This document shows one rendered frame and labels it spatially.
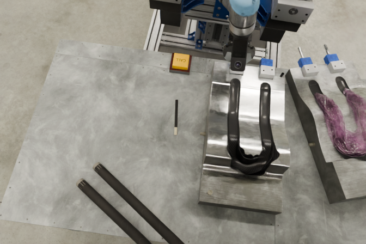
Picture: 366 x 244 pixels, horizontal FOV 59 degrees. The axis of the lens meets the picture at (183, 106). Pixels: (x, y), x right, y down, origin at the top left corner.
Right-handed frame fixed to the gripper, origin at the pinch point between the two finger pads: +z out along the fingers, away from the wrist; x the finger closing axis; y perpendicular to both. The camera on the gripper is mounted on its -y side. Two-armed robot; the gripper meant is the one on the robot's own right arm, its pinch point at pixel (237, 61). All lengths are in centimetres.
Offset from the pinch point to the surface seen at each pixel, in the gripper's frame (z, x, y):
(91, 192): -3, 42, -50
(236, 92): 4.6, -0.6, -9.8
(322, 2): 121, -63, 113
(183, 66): 7.7, 20.0, 0.3
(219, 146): -4.5, 3.4, -31.4
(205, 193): 0.6, 6.8, -45.7
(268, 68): 3.9, -11.2, 0.2
